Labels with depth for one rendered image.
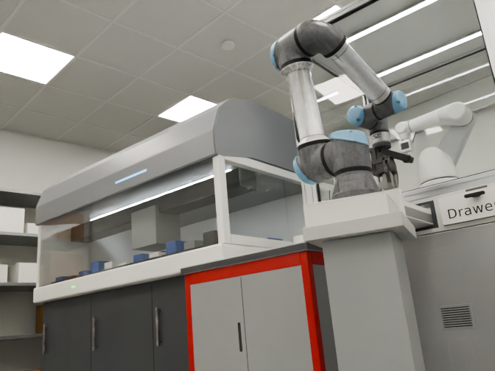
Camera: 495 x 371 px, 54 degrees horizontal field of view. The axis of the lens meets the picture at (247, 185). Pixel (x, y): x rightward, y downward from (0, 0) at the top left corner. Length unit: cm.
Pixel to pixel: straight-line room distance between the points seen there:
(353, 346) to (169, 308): 151
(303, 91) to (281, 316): 77
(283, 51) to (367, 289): 84
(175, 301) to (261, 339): 100
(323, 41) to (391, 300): 84
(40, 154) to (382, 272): 503
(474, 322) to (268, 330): 78
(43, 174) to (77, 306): 274
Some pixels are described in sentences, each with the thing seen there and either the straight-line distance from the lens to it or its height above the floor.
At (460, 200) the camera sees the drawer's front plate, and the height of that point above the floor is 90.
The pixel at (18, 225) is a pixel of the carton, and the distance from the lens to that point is 516.
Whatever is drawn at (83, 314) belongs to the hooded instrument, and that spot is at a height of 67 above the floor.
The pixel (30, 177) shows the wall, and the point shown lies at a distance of 586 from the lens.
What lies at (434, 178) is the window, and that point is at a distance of 213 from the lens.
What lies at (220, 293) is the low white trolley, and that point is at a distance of 188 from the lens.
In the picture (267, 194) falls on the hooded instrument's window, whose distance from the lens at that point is 277.
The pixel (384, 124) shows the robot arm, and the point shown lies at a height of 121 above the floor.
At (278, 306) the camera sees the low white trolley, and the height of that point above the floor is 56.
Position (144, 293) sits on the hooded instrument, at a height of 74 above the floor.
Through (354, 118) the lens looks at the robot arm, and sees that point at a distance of 188.
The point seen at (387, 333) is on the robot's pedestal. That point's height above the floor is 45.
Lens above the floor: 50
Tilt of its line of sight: 16 degrees up
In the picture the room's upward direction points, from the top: 5 degrees counter-clockwise
